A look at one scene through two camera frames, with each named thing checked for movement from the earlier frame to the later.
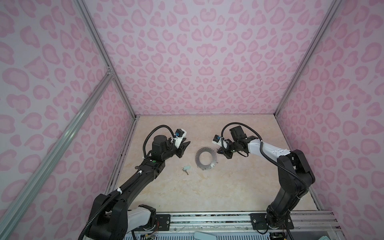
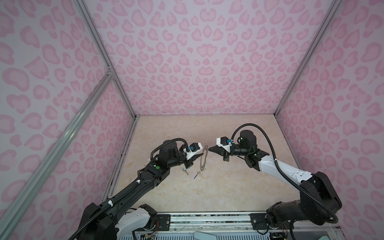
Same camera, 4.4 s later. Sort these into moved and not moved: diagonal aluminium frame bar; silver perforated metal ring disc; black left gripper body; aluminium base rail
Moved: black left gripper body; silver perforated metal ring disc
Not moved: diagonal aluminium frame bar; aluminium base rail
